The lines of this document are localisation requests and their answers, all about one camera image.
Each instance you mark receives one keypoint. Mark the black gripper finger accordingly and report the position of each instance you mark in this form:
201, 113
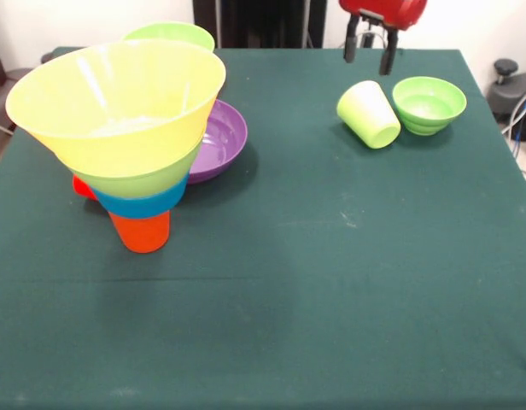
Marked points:
388, 62
350, 47

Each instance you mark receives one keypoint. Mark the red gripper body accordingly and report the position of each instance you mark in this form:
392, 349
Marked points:
399, 10

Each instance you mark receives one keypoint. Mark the yellow-green cup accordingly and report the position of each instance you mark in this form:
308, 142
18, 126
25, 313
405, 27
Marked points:
372, 119

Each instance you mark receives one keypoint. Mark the small green bowl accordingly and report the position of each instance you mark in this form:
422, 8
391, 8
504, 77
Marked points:
434, 102

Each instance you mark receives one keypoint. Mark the large yellow bowl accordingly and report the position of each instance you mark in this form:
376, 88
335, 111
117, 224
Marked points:
118, 149

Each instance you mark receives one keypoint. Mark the large light green bowl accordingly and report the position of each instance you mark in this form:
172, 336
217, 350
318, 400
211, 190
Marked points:
177, 32
135, 185

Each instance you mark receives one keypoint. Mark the blue bowl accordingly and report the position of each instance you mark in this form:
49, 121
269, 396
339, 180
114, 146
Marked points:
139, 207

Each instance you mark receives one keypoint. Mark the orange cup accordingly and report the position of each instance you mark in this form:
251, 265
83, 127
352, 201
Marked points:
143, 237

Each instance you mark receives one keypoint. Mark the red cup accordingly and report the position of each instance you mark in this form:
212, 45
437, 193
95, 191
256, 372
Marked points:
81, 188

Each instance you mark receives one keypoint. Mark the black power plug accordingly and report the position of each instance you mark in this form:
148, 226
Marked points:
367, 40

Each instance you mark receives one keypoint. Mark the black knobbed stand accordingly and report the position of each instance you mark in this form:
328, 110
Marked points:
506, 68

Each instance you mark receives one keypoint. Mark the purple bowl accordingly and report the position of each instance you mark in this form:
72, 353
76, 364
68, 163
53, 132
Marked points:
224, 141

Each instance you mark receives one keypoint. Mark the dark green tablecloth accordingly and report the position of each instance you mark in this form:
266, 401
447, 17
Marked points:
263, 320

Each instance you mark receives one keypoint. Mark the small black armrest pad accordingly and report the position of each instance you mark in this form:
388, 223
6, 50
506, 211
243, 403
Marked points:
46, 58

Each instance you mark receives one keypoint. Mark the grey chair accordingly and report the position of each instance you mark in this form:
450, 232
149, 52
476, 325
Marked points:
0, 102

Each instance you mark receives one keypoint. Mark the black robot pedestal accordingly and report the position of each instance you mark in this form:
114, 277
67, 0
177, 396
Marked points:
267, 21

